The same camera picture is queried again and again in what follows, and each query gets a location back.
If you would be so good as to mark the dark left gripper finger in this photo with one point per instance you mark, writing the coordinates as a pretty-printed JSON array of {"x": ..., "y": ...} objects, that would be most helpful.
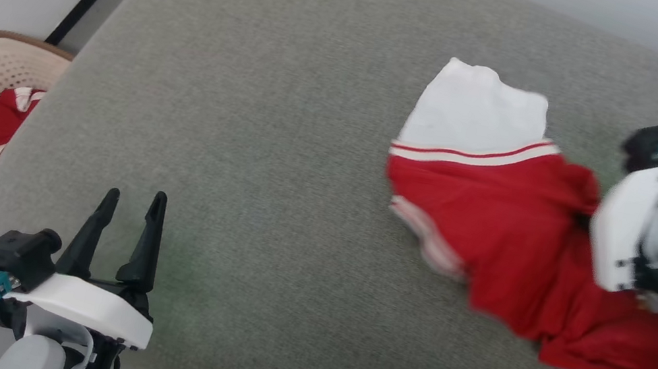
[
  {"x": 145, "y": 254},
  {"x": 86, "y": 244}
]

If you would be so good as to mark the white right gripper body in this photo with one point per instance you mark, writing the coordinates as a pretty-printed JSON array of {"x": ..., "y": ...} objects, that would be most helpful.
[{"x": 618, "y": 233}]

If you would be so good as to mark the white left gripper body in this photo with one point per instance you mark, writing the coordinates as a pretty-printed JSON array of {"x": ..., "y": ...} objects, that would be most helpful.
[{"x": 82, "y": 303}]

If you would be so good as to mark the red white-trimmed garment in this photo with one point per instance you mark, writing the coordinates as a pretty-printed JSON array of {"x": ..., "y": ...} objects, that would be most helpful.
[{"x": 514, "y": 235}]

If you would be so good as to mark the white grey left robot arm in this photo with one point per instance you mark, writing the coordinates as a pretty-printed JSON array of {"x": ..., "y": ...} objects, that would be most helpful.
[{"x": 36, "y": 356}]

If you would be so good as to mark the red white crumpled garment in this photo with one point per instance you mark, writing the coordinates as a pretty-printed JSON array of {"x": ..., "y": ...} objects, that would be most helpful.
[{"x": 2, "y": 120}]

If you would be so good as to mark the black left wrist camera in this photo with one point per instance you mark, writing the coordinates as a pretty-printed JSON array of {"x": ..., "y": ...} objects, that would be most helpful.
[{"x": 19, "y": 256}]

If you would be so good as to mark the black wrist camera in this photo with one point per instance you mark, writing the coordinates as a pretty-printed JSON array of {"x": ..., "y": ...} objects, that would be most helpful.
[
  {"x": 643, "y": 147},
  {"x": 19, "y": 256}
]

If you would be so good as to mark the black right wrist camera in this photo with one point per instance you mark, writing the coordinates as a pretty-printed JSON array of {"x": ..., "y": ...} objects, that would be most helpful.
[{"x": 643, "y": 147}]

